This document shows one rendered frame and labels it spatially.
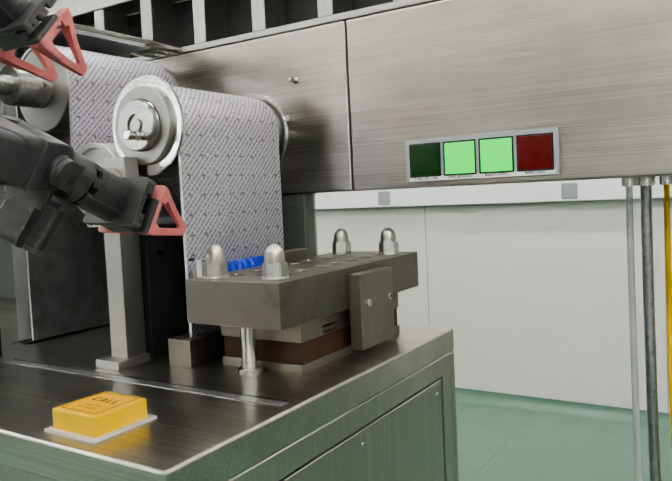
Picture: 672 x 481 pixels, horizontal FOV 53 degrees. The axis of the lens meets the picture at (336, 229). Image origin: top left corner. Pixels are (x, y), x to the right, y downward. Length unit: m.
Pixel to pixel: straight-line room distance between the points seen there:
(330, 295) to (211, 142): 0.30
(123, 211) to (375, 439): 0.45
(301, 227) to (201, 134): 0.32
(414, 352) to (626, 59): 0.52
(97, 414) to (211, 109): 0.51
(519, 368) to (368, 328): 2.68
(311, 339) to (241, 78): 0.61
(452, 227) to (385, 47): 2.52
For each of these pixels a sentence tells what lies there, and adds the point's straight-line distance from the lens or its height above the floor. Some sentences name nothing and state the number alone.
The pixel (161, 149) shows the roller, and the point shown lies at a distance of 1.00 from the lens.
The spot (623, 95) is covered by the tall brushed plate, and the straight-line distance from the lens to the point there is 1.04.
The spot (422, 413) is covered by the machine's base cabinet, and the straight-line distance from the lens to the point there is 1.09.
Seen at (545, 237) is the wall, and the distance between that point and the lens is 3.48.
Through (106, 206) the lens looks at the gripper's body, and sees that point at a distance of 0.87.
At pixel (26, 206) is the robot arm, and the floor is 1.14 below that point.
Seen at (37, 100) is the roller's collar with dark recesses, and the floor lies 1.31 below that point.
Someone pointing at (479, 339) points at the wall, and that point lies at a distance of 3.67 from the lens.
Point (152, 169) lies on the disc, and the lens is 1.03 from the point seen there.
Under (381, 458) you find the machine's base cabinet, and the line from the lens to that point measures 0.98.
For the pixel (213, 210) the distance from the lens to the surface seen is 1.03.
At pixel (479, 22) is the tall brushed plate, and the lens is 1.11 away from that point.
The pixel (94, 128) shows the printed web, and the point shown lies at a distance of 1.21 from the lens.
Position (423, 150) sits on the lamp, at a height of 1.20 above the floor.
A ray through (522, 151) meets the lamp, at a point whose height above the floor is 1.19.
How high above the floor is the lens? 1.14
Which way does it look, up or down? 3 degrees down
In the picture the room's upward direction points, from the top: 3 degrees counter-clockwise
